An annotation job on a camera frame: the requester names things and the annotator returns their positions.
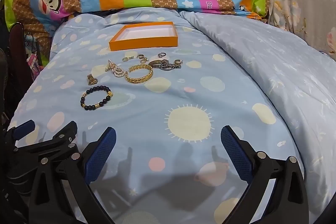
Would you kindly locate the orange shallow box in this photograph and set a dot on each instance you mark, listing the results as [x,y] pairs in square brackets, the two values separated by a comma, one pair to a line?
[141,46]

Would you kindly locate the gold hoop earring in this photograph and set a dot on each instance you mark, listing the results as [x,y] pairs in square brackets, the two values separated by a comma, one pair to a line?
[142,57]
[127,59]
[179,63]

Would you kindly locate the gold watch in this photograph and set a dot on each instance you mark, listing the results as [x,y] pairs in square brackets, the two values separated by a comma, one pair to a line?
[92,79]

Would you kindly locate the light blue printed quilt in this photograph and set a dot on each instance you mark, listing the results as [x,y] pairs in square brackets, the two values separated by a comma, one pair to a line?
[183,98]

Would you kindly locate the grey floral sheet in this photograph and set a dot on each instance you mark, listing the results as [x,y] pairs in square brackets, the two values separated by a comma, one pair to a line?
[302,3]

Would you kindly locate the pink patterned bag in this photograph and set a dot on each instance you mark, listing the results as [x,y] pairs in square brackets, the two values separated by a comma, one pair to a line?
[32,62]

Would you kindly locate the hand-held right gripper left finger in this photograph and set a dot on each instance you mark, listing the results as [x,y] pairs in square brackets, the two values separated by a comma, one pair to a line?
[101,155]

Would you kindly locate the silver watch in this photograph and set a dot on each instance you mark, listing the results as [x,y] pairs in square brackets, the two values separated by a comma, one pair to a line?
[162,65]

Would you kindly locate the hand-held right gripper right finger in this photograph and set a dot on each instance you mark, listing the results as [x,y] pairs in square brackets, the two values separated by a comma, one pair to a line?
[236,155]

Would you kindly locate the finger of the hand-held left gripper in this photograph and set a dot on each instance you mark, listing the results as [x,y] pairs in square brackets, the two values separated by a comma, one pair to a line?
[63,136]
[25,128]

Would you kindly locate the gold bangle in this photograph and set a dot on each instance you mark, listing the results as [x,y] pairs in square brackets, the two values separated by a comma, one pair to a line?
[136,80]

